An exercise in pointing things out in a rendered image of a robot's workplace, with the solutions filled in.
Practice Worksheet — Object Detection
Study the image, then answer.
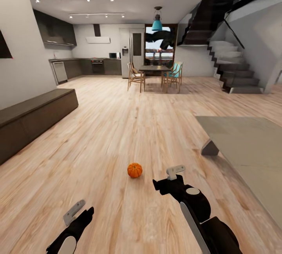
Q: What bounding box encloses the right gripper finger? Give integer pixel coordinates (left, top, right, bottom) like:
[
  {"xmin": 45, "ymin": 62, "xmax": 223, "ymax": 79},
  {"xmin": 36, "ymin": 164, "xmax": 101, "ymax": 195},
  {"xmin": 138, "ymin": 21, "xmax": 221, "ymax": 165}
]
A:
[{"xmin": 152, "ymin": 179, "xmax": 159, "ymax": 190}]

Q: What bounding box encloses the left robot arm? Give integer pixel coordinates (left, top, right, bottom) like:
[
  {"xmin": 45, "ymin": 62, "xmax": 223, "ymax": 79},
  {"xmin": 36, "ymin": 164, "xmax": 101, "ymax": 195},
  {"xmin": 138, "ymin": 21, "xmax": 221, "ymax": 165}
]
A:
[{"xmin": 46, "ymin": 200, "xmax": 94, "ymax": 254}]

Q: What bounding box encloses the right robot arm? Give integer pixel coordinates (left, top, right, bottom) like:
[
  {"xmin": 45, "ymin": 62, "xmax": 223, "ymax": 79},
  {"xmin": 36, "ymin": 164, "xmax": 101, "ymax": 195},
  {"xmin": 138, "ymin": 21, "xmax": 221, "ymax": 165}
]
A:
[{"xmin": 152, "ymin": 164, "xmax": 242, "ymax": 254}]

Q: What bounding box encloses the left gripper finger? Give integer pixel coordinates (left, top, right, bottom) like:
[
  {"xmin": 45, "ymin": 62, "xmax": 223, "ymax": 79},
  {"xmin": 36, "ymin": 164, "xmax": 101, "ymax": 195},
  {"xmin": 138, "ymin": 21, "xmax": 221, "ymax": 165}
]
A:
[{"xmin": 88, "ymin": 207, "xmax": 94, "ymax": 217}]

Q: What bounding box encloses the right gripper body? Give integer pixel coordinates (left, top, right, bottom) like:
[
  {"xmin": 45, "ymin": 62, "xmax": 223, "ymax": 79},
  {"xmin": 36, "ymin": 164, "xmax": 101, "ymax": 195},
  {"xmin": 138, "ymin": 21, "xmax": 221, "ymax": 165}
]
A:
[{"xmin": 158, "ymin": 175, "xmax": 184, "ymax": 196}]

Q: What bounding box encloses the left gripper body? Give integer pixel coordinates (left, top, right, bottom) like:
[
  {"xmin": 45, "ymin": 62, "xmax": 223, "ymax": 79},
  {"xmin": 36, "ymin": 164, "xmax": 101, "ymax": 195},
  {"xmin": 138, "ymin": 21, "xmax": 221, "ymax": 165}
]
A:
[{"xmin": 68, "ymin": 210, "xmax": 92, "ymax": 237}]

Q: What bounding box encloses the pumpkin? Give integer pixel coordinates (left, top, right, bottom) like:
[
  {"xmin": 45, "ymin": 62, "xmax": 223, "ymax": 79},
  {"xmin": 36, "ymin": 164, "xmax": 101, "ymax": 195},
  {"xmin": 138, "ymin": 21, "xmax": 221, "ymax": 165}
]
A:
[{"xmin": 127, "ymin": 163, "xmax": 143, "ymax": 178}]

